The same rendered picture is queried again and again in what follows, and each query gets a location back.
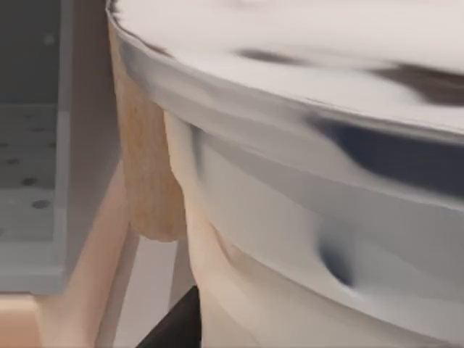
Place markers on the silver and cream cup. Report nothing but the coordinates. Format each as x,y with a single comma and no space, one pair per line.
308,181

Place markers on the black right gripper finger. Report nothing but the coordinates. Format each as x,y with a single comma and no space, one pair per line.
181,326

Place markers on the grey pierced drawer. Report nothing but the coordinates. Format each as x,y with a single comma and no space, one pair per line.
29,163

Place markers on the pale wooden drawer front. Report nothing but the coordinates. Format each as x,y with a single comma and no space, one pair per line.
76,282

